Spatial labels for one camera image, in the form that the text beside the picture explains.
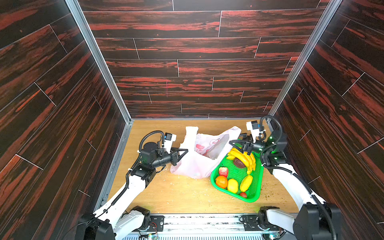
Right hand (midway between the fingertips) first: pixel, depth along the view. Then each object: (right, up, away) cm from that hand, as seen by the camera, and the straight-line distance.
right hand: (231, 137), depth 71 cm
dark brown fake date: (+9, -16, +17) cm, 25 cm away
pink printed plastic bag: (-13, -7, +12) cm, 19 cm away
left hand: (-21, -7, +1) cm, 22 cm away
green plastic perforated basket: (+11, -24, +19) cm, 32 cm away
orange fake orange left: (-3, -25, +9) cm, 26 cm away
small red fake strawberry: (+9, -31, +9) cm, 34 cm away
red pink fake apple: (0, -21, +17) cm, 26 cm away
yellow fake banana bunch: (+14, -14, +15) cm, 24 cm away
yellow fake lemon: (+4, -27, +11) cm, 30 cm away
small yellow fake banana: (+11, -26, +12) cm, 31 cm away
